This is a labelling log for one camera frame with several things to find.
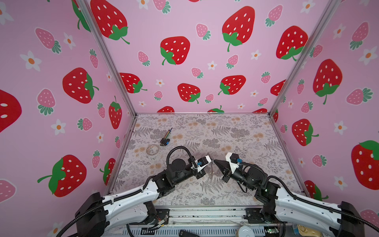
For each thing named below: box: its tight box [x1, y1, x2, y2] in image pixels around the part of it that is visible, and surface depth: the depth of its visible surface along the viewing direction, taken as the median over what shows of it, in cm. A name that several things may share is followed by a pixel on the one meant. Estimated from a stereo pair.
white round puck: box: [238, 225, 256, 237], surface depth 66 cm
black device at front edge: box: [178, 229, 201, 237], surface depth 71 cm
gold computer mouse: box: [297, 224, 322, 237], surface depth 67 cm
